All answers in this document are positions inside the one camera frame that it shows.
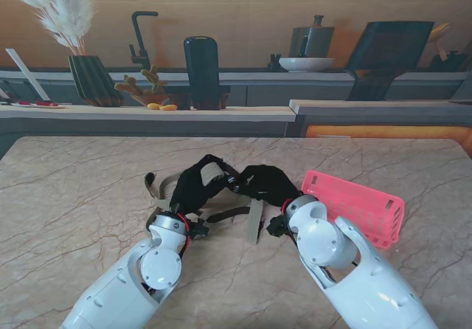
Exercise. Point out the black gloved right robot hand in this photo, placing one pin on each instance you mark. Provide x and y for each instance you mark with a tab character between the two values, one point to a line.
269	185

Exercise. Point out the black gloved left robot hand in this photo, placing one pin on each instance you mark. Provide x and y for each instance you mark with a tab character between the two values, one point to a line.
188	192

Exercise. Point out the beige woven belt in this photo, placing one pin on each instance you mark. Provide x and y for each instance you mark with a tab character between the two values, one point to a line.
254	222
212	174

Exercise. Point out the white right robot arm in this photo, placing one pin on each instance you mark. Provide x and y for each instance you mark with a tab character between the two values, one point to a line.
354	270

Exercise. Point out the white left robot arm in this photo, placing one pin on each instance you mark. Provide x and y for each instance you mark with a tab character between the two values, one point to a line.
118	292

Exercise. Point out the dark brown woven belt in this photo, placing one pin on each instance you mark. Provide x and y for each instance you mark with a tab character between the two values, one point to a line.
221	216

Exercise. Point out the pink plastic storage basket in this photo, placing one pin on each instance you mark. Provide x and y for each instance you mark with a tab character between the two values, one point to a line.
361	200

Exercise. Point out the grey kitchen counter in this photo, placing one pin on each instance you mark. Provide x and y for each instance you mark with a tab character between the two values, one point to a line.
147	122

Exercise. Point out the orange fruit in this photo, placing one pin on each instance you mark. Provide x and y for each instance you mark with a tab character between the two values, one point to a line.
167	107

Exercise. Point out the yellow and tan toy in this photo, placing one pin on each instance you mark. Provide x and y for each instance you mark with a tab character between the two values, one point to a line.
153	105

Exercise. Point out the small black holder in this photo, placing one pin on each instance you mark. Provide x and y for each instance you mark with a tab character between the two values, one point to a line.
274	63

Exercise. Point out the yellow brown cactus plant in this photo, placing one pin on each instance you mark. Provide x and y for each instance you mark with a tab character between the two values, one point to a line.
129	85

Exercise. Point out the dark blue rounded container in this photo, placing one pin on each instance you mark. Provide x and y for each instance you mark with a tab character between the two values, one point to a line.
202	71

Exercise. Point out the white ceramic bowl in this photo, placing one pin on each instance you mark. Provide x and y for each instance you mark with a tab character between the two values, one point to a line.
306	64

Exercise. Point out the dark ribbed vase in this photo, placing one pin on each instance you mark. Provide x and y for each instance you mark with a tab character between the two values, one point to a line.
92	82

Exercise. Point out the grey lidded jar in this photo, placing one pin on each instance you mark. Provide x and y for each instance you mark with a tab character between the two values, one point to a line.
313	41

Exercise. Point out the black kitchen faucet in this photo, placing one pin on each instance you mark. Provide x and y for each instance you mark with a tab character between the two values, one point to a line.
137	34

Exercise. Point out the plate with red slices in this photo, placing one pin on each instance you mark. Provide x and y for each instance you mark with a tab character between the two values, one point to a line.
44	104

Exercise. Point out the dark angled range hood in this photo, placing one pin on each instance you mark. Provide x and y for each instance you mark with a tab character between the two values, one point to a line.
387	48

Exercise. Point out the white leaning board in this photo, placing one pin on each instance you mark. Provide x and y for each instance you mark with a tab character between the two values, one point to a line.
27	74

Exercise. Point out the white pampas grass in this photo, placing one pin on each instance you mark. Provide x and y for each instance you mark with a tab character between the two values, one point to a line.
62	23

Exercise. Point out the dark utensil holder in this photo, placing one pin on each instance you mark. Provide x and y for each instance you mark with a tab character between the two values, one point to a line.
450	63

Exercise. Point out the yellow kitchen utensil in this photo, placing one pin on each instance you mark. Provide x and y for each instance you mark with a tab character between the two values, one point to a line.
439	34

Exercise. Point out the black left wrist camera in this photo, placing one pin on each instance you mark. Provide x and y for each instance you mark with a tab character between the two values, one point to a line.
199	229

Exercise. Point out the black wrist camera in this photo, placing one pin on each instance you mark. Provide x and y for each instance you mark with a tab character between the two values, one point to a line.
278	227
199	229

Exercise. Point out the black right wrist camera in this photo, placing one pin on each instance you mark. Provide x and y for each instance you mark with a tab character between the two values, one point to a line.
278	227

